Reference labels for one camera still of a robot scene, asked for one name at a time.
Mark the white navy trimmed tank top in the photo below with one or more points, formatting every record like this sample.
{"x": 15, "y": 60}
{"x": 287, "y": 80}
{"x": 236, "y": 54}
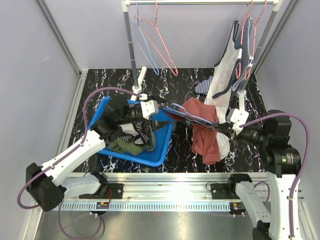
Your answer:
{"x": 219, "y": 91}

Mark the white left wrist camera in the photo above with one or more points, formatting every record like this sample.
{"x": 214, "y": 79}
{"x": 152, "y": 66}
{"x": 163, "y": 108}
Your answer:
{"x": 149, "y": 106}

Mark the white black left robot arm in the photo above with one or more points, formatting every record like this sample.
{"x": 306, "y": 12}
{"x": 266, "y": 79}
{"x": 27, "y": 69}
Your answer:
{"x": 104, "y": 131}

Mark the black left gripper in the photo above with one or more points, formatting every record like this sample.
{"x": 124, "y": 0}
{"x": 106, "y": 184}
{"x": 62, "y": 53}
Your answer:
{"x": 157, "y": 124}

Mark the pink wire hanger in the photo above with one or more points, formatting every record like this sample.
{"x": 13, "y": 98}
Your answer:
{"x": 147, "y": 39}

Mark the black white striped tank top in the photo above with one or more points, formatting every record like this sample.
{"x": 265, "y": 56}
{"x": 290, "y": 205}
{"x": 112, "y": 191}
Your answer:
{"x": 138, "y": 133}

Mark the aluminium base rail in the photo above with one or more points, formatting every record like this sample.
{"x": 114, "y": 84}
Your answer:
{"x": 160, "y": 192}

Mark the blue plastic bin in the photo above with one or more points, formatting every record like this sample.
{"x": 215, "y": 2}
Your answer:
{"x": 162, "y": 138}

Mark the pink hanger at right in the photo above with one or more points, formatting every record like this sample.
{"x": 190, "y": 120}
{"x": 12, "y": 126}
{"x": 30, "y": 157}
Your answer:
{"x": 248, "y": 42}

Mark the green graphic tank top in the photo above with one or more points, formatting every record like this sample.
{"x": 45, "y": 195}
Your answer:
{"x": 128, "y": 144}

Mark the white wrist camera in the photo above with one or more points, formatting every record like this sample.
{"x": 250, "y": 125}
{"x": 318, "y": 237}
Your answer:
{"x": 149, "y": 106}
{"x": 237, "y": 118}

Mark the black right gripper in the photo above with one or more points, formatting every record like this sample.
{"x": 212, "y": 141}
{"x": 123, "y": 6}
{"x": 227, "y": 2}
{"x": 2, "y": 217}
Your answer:
{"x": 226, "y": 128}

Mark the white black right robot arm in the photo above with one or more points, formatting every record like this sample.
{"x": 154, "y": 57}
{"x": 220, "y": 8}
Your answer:
{"x": 282, "y": 163}

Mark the red graphic tank top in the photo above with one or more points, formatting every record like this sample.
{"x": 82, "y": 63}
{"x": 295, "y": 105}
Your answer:
{"x": 205, "y": 140}

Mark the navy striped tank top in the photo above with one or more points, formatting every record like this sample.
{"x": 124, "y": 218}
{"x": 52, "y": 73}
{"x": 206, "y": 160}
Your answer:
{"x": 202, "y": 87}

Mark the grey clothes rack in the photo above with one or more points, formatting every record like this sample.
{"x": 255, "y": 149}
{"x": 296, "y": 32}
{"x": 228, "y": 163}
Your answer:
{"x": 195, "y": 34}

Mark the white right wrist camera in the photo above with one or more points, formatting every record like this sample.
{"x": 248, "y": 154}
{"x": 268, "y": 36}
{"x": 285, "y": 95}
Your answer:
{"x": 237, "y": 118}

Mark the light blue wire hanger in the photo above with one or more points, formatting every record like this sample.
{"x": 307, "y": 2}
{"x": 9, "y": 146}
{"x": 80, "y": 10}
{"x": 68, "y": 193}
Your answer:
{"x": 148, "y": 55}

